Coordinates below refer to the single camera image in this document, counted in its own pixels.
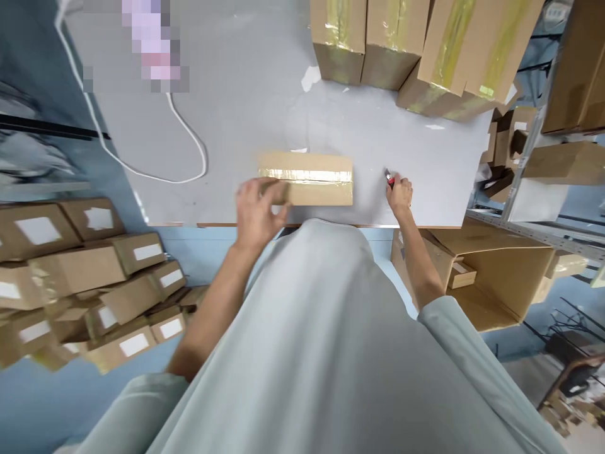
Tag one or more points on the person's left hand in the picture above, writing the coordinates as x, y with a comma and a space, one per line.
253, 208

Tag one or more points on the person's right hand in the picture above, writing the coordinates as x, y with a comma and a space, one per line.
401, 195

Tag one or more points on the person's left fingers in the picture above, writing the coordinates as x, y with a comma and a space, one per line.
276, 191

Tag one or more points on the person's right fingers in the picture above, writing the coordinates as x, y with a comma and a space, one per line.
402, 183

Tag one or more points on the person's left thumb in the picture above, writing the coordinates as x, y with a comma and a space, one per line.
280, 216

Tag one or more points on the red box cutter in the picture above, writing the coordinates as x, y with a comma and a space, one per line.
389, 177

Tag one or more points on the small taped cardboard box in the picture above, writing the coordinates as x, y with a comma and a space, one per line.
321, 182

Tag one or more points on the white paper scrap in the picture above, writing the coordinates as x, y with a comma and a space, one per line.
436, 126
310, 78

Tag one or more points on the heap of opened cardboard boxes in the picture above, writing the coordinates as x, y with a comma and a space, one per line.
508, 151

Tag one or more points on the person's body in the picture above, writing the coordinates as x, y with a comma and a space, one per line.
307, 340

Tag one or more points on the large open cardboard box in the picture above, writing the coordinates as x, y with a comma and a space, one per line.
491, 274

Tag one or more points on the tall taped cardboard carton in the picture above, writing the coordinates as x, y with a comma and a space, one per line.
394, 47
338, 42

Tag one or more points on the wide taped cardboard carton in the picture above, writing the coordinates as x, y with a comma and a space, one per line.
465, 61

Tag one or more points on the grey metal shelf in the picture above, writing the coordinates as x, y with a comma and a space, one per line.
557, 156

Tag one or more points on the pile of labelled small boxes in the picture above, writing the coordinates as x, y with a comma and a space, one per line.
80, 279

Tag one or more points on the black rod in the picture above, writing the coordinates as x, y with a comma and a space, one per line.
52, 128

